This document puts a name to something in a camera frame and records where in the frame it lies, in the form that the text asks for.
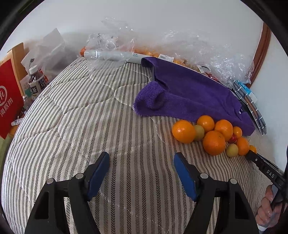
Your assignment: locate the green kiwi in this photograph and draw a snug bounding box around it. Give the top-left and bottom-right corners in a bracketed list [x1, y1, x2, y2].
[194, 125, 205, 141]
[226, 144, 239, 158]

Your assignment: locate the red strawberry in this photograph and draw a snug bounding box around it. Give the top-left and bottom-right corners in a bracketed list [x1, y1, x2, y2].
[228, 134, 237, 144]

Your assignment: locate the small orange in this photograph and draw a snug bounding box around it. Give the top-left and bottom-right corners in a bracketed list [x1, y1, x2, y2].
[172, 120, 196, 144]
[249, 145, 257, 153]
[233, 126, 243, 138]

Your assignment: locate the large orange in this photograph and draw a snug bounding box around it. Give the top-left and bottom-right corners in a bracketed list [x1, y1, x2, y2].
[202, 131, 226, 156]
[214, 120, 233, 141]

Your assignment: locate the person's right hand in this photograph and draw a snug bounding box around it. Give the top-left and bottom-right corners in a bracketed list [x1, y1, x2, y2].
[255, 185, 282, 231]

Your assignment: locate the blue white tissue pack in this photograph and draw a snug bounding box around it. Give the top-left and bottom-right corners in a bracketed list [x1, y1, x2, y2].
[236, 80, 257, 103]

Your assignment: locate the grey checked folded cloth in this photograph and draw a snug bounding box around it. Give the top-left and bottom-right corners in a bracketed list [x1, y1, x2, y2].
[232, 81, 267, 136]

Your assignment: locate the clear crumpled plastic bag right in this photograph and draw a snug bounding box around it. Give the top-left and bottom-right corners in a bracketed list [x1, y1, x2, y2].
[163, 31, 254, 87]

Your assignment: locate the purple towel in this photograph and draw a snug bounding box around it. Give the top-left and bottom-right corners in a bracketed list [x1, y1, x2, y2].
[134, 57, 255, 136]

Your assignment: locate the striped grey bed quilt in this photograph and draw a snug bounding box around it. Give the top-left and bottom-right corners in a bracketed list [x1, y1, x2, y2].
[1, 58, 269, 233]

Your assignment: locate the red paper shopping bag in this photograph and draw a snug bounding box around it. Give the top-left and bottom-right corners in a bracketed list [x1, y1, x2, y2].
[0, 59, 23, 139]

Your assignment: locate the dark tea bottle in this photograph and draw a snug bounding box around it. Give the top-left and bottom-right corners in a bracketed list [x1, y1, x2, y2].
[28, 65, 47, 98]

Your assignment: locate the clear bag of oranges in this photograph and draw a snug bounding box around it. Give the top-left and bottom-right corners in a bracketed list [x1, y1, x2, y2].
[134, 46, 200, 72]

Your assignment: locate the white plastic bag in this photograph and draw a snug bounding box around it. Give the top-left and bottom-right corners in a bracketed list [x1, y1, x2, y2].
[21, 28, 70, 81]

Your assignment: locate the wooden chair back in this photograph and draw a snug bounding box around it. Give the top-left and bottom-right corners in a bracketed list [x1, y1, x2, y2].
[1, 43, 27, 96]

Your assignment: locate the clear plastic bag left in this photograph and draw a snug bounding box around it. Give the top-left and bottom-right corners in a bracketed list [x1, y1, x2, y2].
[84, 17, 136, 72]

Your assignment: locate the brown wooden door frame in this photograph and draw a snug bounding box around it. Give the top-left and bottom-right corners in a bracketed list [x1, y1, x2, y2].
[248, 23, 271, 88]

